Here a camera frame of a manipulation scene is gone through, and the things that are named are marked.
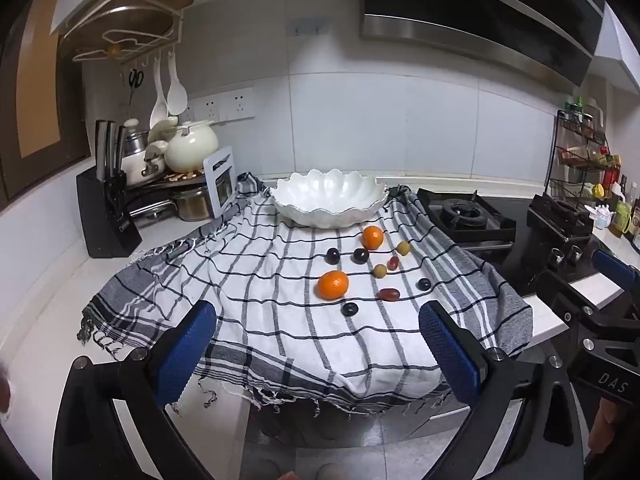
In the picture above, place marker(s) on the brown wooden panel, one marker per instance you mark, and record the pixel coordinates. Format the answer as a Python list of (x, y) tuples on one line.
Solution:
[(35, 85)]

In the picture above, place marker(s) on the steel pot lid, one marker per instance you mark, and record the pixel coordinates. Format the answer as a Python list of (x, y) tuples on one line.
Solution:
[(117, 20)]

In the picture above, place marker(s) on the white rack frame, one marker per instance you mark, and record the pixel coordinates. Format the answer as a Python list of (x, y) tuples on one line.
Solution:
[(212, 195)]

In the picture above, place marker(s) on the dark purple grape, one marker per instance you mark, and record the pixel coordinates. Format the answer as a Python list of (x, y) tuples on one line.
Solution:
[(424, 284), (350, 309)]

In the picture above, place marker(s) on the white wall cabinet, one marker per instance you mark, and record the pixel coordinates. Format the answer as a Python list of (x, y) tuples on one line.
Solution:
[(620, 35)]

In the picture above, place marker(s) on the steel stacked pot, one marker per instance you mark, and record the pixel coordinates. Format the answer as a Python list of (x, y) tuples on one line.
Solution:
[(134, 142)]

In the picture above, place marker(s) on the black knife block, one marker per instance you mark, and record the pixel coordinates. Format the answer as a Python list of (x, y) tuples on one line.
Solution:
[(107, 220)]

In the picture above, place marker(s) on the yellow-green jujube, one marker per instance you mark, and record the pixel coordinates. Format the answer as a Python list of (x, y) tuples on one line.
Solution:
[(380, 271), (403, 248)]

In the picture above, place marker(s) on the black white checked cloth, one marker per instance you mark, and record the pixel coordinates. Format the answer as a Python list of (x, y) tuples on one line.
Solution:
[(280, 320)]

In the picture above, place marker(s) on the round white ceramic pot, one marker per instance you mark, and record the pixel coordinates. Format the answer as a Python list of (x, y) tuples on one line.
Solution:
[(192, 149)]

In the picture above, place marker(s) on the gas stove burner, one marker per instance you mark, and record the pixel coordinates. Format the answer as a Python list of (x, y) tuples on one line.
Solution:
[(467, 220)]

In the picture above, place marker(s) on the person's right hand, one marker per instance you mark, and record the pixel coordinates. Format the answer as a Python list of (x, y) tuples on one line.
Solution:
[(604, 430)]

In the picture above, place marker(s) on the green-capped bottle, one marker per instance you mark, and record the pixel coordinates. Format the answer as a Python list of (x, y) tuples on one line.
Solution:
[(579, 106)]

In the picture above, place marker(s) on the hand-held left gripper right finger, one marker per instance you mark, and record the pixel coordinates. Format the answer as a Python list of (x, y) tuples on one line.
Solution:
[(450, 355)]

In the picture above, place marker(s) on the orange tangerine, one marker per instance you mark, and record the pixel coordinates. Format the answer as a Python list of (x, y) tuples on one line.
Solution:
[(332, 285), (372, 237)]

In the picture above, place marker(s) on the red jujube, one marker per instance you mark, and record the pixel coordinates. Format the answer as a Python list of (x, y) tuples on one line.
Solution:
[(389, 294), (393, 262)]

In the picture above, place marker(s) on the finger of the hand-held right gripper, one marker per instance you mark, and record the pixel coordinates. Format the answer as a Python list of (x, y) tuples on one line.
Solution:
[(565, 300), (617, 272)]

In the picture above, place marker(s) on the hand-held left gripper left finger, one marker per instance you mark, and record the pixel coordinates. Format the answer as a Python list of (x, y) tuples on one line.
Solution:
[(187, 352)]

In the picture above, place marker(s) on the black scissors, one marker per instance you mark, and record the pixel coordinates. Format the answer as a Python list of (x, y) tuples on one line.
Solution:
[(134, 80)]

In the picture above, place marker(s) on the dark red cherry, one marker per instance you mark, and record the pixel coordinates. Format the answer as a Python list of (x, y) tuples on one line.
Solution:
[(332, 256), (360, 255)]

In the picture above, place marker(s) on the black range hood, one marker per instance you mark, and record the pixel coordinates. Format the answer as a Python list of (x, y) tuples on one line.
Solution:
[(475, 15)]

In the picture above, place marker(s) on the white hanging spoons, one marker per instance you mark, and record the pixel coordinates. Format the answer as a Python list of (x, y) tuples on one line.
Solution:
[(158, 105)]

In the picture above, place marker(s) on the steel pan with lid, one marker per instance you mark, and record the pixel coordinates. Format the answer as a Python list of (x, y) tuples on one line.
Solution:
[(150, 211)]

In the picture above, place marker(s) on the white scalloped bowl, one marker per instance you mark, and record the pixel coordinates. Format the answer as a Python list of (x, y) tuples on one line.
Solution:
[(325, 200)]

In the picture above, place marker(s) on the white wall socket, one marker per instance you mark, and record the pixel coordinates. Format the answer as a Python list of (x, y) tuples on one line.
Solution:
[(240, 102), (194, 111), (212, 108)]

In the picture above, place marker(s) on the white wall-mounted rack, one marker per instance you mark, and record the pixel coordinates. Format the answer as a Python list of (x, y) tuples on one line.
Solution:
[(135, 40)]

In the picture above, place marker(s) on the white ladle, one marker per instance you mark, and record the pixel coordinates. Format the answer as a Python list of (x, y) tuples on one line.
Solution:
[(176, 92)]

